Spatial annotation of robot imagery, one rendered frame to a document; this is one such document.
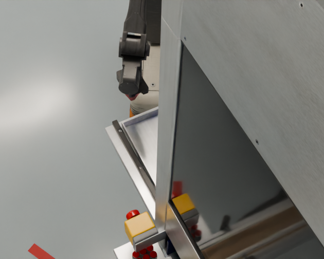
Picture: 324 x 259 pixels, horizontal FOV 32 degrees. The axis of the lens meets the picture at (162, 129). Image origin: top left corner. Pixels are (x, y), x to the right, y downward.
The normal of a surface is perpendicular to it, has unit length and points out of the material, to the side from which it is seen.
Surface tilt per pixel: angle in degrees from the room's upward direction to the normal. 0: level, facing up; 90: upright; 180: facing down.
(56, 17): 0
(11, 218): 0
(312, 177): 90
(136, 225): 0
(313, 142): 90
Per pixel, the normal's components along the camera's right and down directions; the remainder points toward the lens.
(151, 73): 0.02, -0.54
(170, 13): -0.89, 0.37
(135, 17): 0.01, 0.22
